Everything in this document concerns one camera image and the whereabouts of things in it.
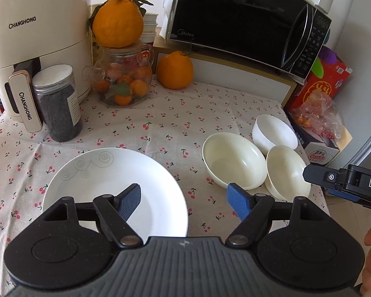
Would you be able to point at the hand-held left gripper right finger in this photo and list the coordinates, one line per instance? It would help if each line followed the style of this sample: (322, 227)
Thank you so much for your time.
(239, 201)

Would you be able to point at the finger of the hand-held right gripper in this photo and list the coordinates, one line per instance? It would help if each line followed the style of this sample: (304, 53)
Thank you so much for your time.
(343, 193)
(321, 174)

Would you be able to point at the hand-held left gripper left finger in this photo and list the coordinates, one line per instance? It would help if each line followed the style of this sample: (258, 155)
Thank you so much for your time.
(129, 199)

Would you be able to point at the small cream bowl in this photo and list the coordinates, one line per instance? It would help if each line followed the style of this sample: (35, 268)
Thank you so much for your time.
(287, 173)

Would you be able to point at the large cream bowl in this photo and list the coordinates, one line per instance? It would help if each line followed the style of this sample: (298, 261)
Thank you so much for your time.
(235, 161)

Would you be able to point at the white plate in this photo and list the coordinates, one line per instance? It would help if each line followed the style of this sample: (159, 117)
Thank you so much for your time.
(89, 182)

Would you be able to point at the white bowl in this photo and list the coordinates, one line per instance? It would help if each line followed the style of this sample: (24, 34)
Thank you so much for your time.
(275, 133)

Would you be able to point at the black microwave oven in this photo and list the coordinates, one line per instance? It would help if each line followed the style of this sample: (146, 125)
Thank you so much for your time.
(235, 15)

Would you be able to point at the white cardboard carton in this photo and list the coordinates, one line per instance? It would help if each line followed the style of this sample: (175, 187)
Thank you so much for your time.
(321, 154)

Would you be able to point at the clear plastic bag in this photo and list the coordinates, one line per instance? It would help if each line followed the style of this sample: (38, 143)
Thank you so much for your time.
(318, 114)

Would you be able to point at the grey refrigerator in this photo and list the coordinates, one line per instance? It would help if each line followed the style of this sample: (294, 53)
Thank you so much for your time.
(364, 99)

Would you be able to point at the cherry print tablecloth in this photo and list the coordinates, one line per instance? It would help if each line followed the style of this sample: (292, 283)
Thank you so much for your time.
(173, 120)

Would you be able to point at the red printed box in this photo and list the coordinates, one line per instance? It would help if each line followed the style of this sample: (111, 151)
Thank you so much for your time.
(327, 77)

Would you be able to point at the pile of small tangerines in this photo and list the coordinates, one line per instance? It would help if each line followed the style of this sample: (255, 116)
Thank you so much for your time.
(136, 88)

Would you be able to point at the clear jar with dark contents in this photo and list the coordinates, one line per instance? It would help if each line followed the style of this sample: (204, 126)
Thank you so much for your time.
(58, 111)

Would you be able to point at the wooden microwave stand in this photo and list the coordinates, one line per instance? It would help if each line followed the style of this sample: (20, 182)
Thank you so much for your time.
(235, 71)

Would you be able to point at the glass teapot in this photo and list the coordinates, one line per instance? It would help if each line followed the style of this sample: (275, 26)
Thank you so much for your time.
(123, 52)

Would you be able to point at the yellow printed box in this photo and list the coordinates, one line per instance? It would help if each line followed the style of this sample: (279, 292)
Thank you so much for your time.
(96, 49)

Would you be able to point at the stack of paper cups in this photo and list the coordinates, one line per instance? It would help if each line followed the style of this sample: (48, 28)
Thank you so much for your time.
(149, 27)

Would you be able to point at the large orange with leaves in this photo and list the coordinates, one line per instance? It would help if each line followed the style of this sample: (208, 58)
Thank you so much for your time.
(117, 24)

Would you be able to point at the cream air fryer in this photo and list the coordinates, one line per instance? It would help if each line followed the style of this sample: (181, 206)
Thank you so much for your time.
(33, 52)

